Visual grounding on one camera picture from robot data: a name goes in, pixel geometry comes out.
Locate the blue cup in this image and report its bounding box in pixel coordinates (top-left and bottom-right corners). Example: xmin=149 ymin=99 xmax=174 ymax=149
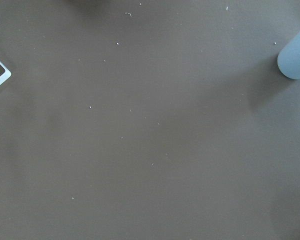
xmin=277 ymin=31 xmax=300 ymax=80

